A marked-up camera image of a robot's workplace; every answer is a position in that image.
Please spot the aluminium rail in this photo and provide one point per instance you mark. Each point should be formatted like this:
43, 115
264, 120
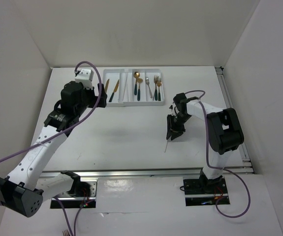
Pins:
247, 164
145, 173

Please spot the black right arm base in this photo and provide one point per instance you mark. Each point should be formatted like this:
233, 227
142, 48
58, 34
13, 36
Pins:
198, 188

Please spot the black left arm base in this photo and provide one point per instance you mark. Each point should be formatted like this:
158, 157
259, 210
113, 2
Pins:
84, 190

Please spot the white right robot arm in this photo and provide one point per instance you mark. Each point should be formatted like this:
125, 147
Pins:
224, 135

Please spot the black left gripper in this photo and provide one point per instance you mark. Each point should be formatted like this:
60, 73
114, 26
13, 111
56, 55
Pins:
94, 98

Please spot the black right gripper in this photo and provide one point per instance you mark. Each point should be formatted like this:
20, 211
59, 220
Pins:
172, 128

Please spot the gold fork bottom edge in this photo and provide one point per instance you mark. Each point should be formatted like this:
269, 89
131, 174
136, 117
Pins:
66, 233

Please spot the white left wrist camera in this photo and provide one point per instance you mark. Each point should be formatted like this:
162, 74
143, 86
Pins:
85, 76

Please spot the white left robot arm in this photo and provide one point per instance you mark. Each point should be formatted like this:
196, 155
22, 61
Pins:
20, 190

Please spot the aluminium rail right side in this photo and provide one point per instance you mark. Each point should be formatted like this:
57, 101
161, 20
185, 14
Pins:
247, 164

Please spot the gold spoon green handle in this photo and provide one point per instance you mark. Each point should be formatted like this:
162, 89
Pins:
136, 75
140, 81

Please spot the aluminium rail front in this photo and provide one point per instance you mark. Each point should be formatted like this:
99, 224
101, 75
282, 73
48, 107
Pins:
145, 173

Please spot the white compartment cutlery tray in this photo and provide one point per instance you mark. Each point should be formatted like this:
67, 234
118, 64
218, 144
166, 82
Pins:
119, 74

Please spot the gold fork green handle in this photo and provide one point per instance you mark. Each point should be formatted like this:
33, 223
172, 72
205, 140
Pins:
158, 88
155, 82

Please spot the gold knife green handle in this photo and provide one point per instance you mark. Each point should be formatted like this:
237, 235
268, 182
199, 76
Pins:
114, 91
106, 85

